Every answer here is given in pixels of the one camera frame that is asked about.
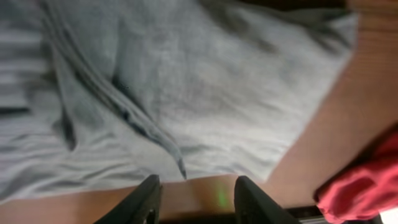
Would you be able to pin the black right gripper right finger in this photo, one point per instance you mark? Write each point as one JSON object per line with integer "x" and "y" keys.
{"x": 253, "y": 206}

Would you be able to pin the red printed t-shirt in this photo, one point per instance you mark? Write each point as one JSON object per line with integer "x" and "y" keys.
{"x": 364, "y": 189}

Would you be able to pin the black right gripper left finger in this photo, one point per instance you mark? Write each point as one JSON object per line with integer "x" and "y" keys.
{"x": 141, "y": 206}

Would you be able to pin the light grey-blue t-shirt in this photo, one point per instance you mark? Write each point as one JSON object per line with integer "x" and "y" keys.
{"x": 97, "y": 95}

